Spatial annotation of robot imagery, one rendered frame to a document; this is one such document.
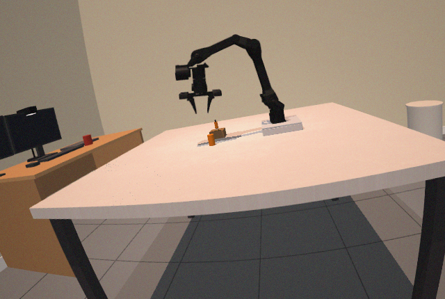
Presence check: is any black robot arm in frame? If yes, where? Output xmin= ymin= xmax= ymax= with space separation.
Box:
xmin=175 ymin=34 xmax=286 ymax=124

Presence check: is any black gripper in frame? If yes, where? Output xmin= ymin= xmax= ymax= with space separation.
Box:
xmin=179 ymin=78 xmax=222 ymax=114

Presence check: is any brown block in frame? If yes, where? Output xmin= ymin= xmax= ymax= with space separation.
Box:
xmin=209 ymin=127 xmax=227 ymax=139

